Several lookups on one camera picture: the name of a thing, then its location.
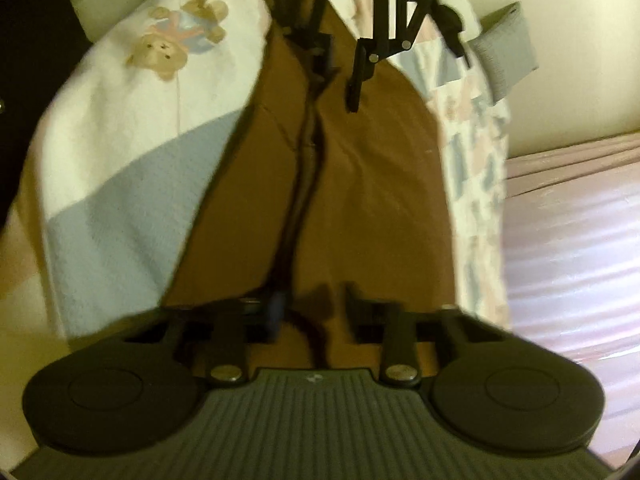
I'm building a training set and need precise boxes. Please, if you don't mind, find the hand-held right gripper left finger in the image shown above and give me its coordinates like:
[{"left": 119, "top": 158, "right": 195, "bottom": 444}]
[{"left": 125, "top": 292, "right": 288, "bottom": 389}]

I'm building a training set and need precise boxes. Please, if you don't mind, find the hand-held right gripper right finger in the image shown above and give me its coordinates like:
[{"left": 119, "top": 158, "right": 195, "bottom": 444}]
[{"left": 345, "top": 284, "right": 502, "bottom": 387}]

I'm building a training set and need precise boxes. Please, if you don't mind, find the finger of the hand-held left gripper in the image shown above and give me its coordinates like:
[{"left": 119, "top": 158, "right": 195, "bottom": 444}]
[
  {"left": 277, "top": 0, "right": 336, "bottom": 79},
  {"left": 345, "top": 0, "right": 422, "bottom": 114}
]

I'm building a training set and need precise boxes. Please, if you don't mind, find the brown long-sleeve shirt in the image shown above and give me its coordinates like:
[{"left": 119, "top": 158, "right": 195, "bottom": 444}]
[{"left": 160, "top": 0, "right": 467, "bottom": 377}]

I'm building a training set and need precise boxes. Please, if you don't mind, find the grey pillow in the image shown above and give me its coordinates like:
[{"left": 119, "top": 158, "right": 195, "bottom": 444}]
[{"left": 472, "top": 2, "right": 542, "bottom": 107}]

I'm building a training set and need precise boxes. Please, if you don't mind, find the pink striped bed sheet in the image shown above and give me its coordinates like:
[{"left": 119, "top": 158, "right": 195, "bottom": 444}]
[{"left": 500, "top": 132, "right": 640, "bottom": 463}]

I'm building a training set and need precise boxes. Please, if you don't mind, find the checkered bear-print blanket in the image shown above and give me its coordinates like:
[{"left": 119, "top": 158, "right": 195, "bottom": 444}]
[{"left": 0, "top": 0, "right": 512, "bottom": 342}]

